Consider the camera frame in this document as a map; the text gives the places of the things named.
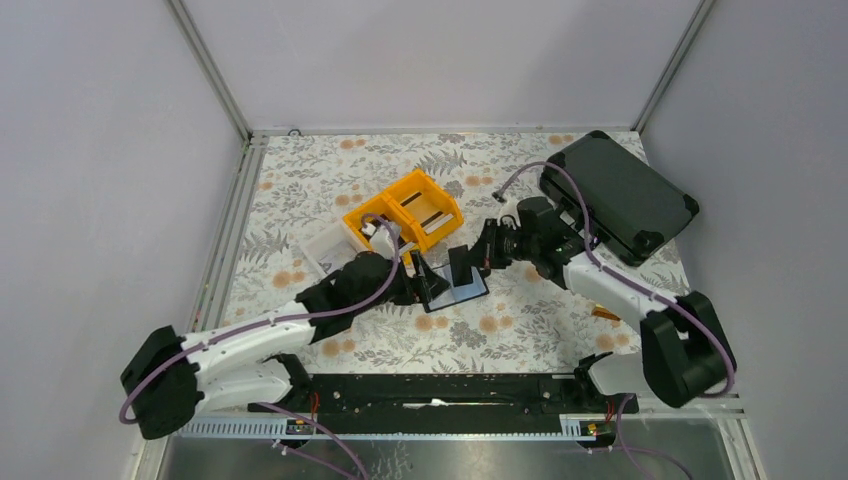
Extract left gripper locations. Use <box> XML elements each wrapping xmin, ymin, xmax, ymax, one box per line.
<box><xmin>353</xmin><ymin>250</ymin><xmax>450</xmax><ymax>316</ymax></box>

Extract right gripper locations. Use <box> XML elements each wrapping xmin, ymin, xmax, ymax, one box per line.
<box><xmin>461</xmin><ymin>218</ymin><xmax>539</xmax><ymax>270</ymax></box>

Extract card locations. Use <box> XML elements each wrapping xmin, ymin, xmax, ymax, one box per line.
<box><xmin>400</xmin><ymin>192</ymin><xmax>452</xmax><ymax>235</ymax></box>
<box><xmin>448</xmin><ymin>245</ymin><xmax>474</xmax><ymax>287</ymax></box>

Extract black leather card holder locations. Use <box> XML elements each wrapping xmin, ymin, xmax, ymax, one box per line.
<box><xmin>423</xmin><ymin>264</ymin><xmax>489</xmax><ymax>313</ymax></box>

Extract orange bin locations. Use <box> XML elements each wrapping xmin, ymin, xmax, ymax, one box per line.
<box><xmin>343</xmin><ymin>193</ymin><xmax>419</xmax><ymax>267</ymax></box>
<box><xmin>384</xmin><ymin>169</ymin><xmax>464</xmax><ymax>253</ymax></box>

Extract white plastic bin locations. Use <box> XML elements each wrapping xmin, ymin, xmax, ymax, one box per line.
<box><xmin>300</xmin><ymin>222</ymin><xmax>366</xmax><ymax>278</ymax></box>

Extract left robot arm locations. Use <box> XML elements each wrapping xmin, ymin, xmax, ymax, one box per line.
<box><xmin>119</xmin><ymin>251</ymin><xmax>451</xmax><ymax>440</ymax></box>

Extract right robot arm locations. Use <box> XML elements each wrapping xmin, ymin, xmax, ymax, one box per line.
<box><xmin>461</xmin><ymin>197</ymin><xmax>736</xmax><ymax>412</ymax></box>

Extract small orange object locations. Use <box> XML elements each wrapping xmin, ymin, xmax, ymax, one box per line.
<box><xmin>591</xmin><ymin>305</ymin><xmax>621</xmax><ymax>321</ymax></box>

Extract black hard case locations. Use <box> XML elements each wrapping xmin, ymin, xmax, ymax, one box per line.
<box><xmin>548</xmin><ymin>130</ymin><xmax>700</xmax><ymax>267</ymax></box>

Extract floral table mat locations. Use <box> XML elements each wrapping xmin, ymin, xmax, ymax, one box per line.
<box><xmin>215</xmin><ymin>131</ymin><xmax>718</xmax><ymax>376</ymax></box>

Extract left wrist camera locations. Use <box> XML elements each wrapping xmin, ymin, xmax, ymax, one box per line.
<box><xmin>360</xmin><ymin>221</ymin><xmax>399</xmax><ymax>259</ymax></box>

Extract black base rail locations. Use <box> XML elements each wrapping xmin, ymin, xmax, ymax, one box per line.
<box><xmin>277</xmin><ymin>373</ymin><xmax>639</xmax><ymax>425</ymax></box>

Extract white slotted cable duct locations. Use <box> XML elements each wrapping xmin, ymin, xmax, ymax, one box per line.
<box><xmin>177</xmin><ymin>410</ymin><xmax>596</xmax><ymax>442</ymax></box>

